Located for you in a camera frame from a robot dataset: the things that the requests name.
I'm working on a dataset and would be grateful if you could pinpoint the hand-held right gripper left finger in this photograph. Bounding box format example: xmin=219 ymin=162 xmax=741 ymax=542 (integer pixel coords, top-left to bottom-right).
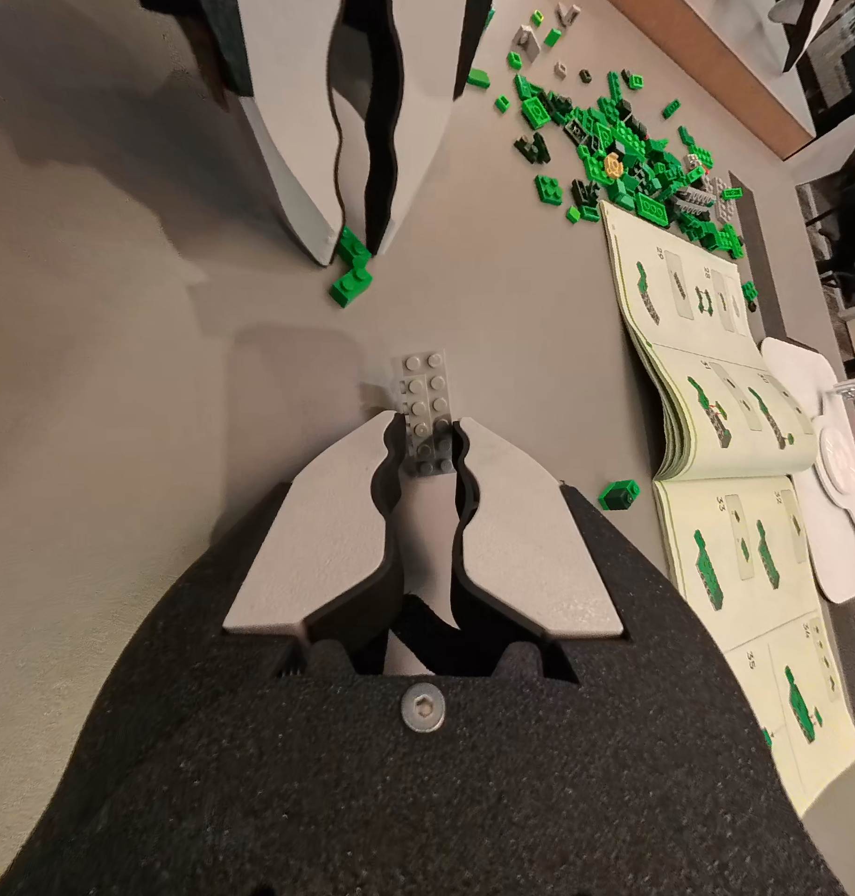
xmin=222 ymin=411 xmax=409 ymax=676

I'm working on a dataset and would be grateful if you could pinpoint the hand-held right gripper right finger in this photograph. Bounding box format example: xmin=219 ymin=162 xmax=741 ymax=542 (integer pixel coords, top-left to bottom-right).
xmin=450 ymin=416 xmax=626 ymax=679

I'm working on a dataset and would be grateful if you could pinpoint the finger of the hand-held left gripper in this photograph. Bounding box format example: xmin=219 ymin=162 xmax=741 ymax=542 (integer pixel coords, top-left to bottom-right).
xmin=361 ymin=0 xmax=496 ymax=258
xmin=233 ymin=0 xmax=351 ymax=268

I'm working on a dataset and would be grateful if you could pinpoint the light grey brick plate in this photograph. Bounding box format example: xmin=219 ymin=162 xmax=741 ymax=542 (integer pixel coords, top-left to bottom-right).
xmin=397 ymin=347 xmax=456 ymax=479

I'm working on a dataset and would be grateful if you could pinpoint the pale green instruction booklet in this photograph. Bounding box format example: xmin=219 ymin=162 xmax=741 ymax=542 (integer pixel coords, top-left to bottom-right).
xmin=598 ymin=199 xmax=855 ymax=819

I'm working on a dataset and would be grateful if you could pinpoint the pile of green toy bricks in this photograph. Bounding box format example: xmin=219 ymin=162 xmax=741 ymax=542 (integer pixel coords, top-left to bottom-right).
xmin=466 ymin=2 xmax=761 ymax=314

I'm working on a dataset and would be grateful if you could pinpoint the green angled brick assembly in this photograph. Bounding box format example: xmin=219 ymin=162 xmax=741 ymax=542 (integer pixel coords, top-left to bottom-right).
xmin=328 ymin=226 xmax=374 ymax=309

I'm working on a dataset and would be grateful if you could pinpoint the grey desk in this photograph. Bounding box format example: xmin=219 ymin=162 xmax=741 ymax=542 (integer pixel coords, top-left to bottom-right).
xmin=0 ymin=0 xmax=855 ymax=841

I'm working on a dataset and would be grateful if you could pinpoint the white desk lamp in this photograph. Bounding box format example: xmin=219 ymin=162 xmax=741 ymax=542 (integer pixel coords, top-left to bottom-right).
xmin=758 ymin=336 xmax=855 ymax=604

